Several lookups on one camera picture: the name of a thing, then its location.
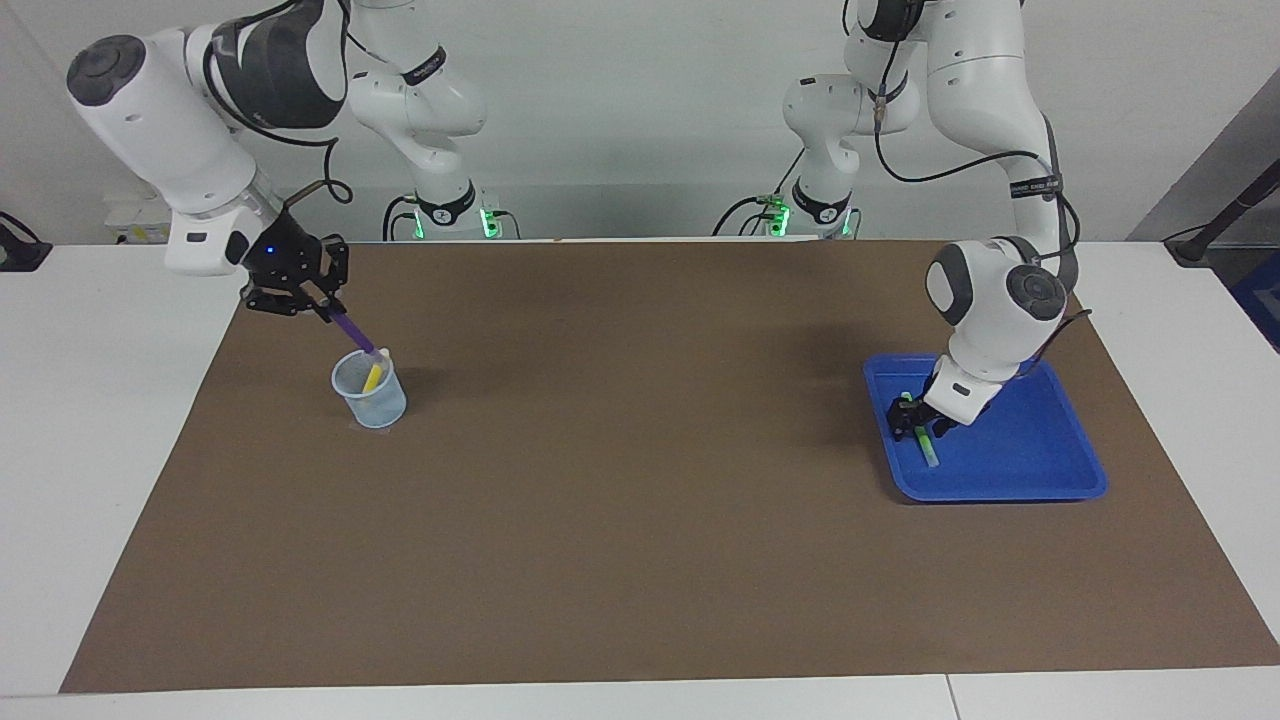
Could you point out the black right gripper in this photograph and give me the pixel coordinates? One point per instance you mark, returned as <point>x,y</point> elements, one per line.
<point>285,255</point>

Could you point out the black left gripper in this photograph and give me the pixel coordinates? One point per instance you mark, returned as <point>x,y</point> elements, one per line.
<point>912,410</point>

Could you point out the green pen white cap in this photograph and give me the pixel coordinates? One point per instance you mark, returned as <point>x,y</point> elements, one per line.
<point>930,452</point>

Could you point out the purple pen white cap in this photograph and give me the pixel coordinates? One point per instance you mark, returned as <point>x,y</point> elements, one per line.
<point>352,332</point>

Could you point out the yellow pen white cap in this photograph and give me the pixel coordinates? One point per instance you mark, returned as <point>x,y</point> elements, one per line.
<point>372,378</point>

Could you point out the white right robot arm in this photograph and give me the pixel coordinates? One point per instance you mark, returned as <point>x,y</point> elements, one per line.
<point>160,120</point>

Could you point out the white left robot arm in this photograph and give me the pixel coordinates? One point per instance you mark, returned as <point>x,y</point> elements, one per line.
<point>985,80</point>

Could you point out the blue plastic tray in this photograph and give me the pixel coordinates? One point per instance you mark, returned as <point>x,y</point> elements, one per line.
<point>1020,450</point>

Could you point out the translucent pale blue cup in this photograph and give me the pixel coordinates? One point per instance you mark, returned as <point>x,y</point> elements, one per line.
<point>375,410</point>

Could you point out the brown table mat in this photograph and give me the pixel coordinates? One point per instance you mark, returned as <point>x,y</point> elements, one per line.
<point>640,500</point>

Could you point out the blue box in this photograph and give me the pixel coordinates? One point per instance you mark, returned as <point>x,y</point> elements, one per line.
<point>1262,300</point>

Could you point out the black stand pole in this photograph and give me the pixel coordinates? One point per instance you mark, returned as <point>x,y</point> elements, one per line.
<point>1235,205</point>

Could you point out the black clamp mount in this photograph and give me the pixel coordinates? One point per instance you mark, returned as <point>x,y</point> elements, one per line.
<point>20,255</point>

